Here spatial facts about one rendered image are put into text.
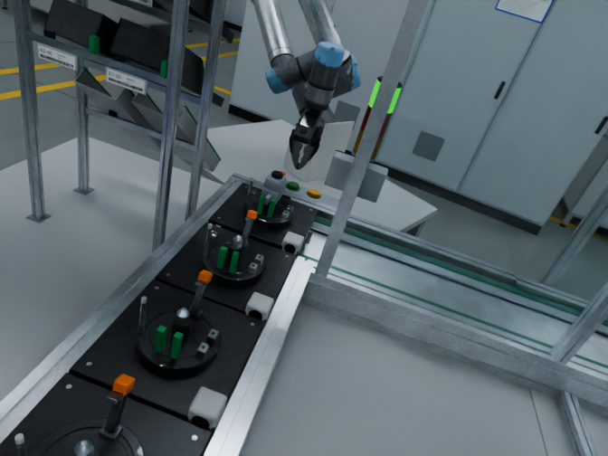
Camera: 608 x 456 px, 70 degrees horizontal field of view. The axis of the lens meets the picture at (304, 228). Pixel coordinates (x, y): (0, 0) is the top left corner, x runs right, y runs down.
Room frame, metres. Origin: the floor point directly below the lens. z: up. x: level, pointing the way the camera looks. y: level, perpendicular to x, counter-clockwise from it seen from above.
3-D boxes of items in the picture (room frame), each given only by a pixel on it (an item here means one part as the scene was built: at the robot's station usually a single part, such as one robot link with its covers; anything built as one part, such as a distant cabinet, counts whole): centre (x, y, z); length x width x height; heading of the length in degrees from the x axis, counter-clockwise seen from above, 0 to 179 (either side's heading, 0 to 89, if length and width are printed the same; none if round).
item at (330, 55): (1.23, 0.07, 1.34); 0.09 x 0.08 x 0.11; 7
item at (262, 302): (0.75, 0.13, 1.01); 0.24 x 0.24 x 0.13; 85
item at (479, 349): (0.96, -0.19, 0.91); 0.84 x 0.28 x 0.10; 85
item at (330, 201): (1.21, 0.00, 0.93); 0.21 x 0.07 x 0.06; 85
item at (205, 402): (0.51, 0.15, 1.01); 0.24 x 0.24 x 0.13; 85
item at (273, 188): (1.00, 0.11, 1.06); 0.08 x 0.04 x 0.07; 174
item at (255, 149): (1.56, 0.07, 0.84); 0.90 x 0.70 x 0.03; 58
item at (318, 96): (1.23, 0.07, 1.26); 0.08 x 0.08 x 0.05
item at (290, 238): (0.90, 0.02, 0.97); 0.05 x 0.05 x 0.04; 85
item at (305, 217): (1.01, 0.10, 0.96); 0.24 x 0.24 x 0.02; 85
